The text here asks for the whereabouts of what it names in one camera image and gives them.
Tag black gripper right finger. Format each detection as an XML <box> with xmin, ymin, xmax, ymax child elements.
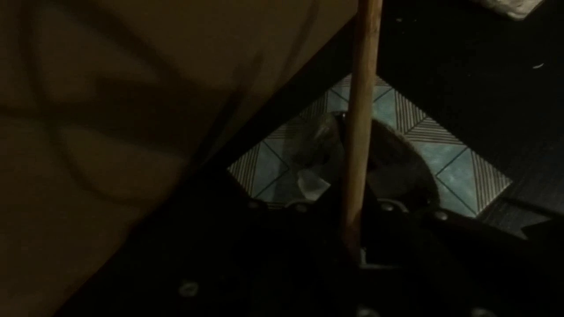
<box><xmin>358</xmin><ymin>196</ymin><xmax>478</xmax><ymax>317</ymax></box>

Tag white paper towel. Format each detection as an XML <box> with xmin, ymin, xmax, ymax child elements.
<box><xmin>475</xmin><ymin>0</ymin><xmax>545</xmax><ymax>20</ymax></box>

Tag wooden stick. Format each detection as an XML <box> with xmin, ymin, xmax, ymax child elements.
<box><xmin>341</xmin><ymin>0</ymin><xmax>385</xmax><ymax>247</ymax></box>

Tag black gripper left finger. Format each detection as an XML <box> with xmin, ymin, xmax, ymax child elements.
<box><xmin>235</xmin><ymin>196</ymin><xmax>356</xmax><ymax>317</ymax></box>

